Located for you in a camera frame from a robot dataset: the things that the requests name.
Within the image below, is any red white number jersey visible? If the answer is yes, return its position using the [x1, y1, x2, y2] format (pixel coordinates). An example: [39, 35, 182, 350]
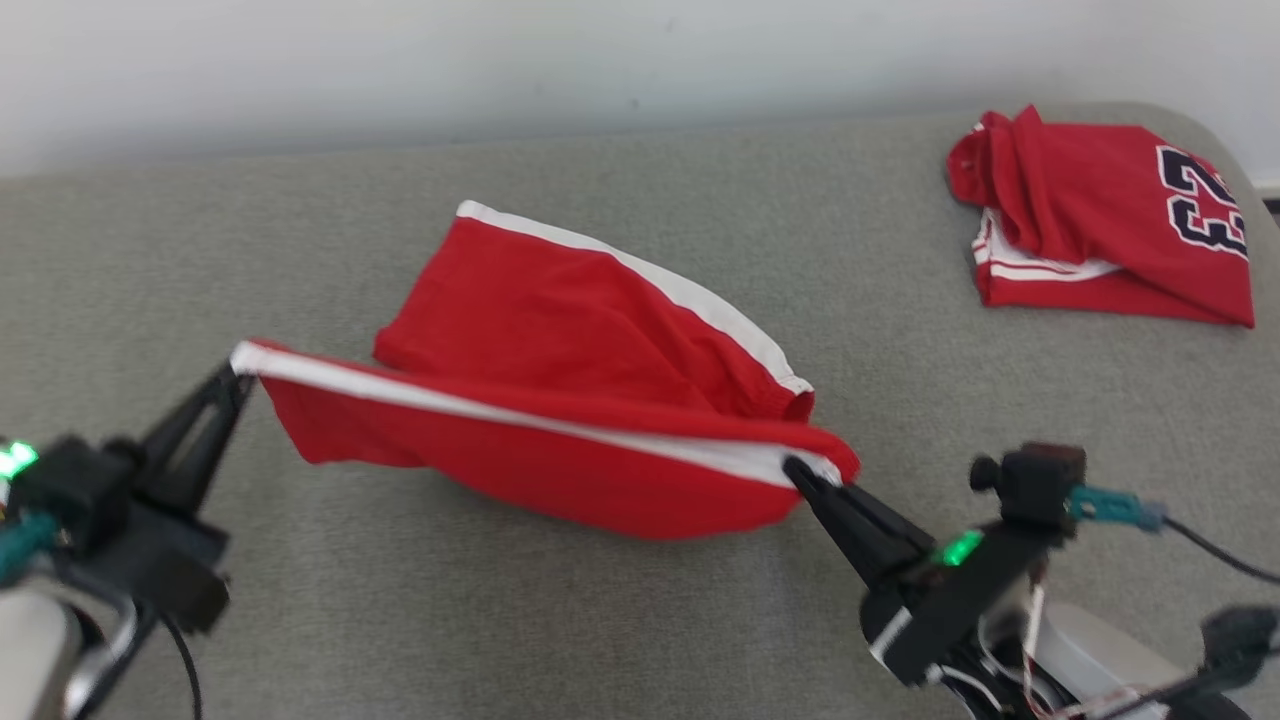
[946, 104, 1256, 329]

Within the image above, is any red shorts white stripe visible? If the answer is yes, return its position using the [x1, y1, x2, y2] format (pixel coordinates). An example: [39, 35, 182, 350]
[230, 200, 861, 541]

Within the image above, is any grey fabric sofa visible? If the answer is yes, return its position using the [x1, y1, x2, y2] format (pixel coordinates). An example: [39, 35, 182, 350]
[0, 100, 1280, 720]

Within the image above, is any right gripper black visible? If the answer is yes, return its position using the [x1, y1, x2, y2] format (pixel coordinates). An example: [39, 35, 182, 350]
[785, 457, 1051, 688]

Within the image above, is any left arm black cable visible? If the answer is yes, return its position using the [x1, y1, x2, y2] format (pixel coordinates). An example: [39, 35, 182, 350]
[160, 612, 206, 720]

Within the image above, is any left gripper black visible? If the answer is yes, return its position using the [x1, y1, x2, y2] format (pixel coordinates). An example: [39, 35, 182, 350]
[55, 362, 253, 636]

